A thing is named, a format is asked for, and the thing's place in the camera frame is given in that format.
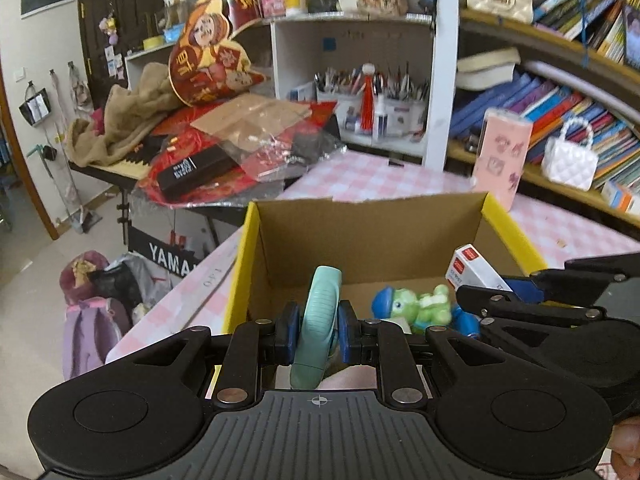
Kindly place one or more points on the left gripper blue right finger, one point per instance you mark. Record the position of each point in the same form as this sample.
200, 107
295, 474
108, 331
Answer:
394, 355

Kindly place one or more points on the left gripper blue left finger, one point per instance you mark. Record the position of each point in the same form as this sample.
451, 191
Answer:
246, 361

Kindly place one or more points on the mint green hair band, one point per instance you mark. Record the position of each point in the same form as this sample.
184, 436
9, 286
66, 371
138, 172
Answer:
315, 341

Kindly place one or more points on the green dinosaur toy blue cap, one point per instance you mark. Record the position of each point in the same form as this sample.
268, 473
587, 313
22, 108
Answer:
415, 313

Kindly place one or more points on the white red small box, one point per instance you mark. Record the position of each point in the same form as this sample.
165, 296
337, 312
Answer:
468, 267

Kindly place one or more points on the pink plush toy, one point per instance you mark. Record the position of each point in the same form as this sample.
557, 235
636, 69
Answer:
351, 378

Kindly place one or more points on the right hand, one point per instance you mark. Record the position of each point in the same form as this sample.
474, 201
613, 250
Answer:
624, 444

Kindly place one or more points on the yellow cardboard box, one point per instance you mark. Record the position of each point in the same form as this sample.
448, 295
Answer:
385, 242

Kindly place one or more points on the black Yamaha keyboard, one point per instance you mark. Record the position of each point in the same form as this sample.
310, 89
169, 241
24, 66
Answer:
163, 235

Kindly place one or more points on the blue orange white box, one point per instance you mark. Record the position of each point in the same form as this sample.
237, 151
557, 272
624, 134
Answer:
621, 198

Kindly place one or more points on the white quilted pearl handbag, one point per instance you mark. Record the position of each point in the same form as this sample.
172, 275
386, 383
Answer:
569, 163

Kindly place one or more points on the purple backpack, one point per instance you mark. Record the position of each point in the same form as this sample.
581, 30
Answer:
92, 329

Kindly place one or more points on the pink cylindrical cup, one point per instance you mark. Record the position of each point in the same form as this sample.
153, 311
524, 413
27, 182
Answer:
501, 155

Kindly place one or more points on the brown blanket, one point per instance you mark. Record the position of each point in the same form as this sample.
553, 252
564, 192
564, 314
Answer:
128, 117

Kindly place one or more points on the red gold cartoon decoration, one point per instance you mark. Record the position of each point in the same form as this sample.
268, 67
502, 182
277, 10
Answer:
208, 63

